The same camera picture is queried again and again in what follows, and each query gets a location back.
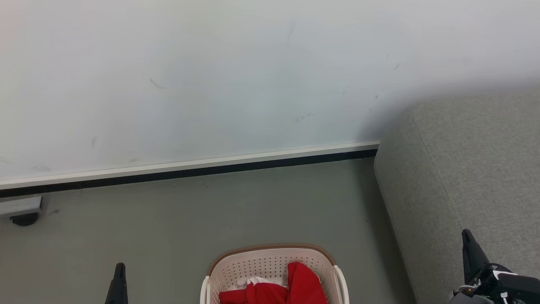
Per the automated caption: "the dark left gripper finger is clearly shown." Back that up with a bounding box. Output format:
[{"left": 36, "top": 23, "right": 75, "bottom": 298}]
[{"left": 105, "top": 263, "right": 129, "bottom": 304}]

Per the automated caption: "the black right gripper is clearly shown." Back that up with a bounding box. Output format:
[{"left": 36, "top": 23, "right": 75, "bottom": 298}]
[{"left": 449, "top": 229, "right": 540, "bottom": 304}]

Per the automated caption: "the red garment with white trim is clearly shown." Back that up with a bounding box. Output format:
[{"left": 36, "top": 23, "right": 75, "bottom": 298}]
[{"left": 219, "top": 276, "right": 290, "bottom": 304}]

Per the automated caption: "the plain red garment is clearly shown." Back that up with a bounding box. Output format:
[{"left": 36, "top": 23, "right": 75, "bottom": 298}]
[{"left": 287, "top": 262, "right": 329, "bottom": 304}]

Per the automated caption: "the grey fabric sofa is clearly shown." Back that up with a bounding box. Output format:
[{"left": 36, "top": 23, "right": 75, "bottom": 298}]
[{"left": 373, "top": 91, "right": 540, "bottom": 304}]

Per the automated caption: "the black round foot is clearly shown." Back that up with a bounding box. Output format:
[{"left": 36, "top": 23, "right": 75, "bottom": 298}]
[{"left": 10, "top": 213, "right": 39, "bottom": 227}]

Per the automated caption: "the beige perforated plastic laundry basket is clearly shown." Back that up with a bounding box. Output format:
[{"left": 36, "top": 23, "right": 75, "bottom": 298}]
[{"left": 200, "top": 244, "right": 350, "bottom": 304}]

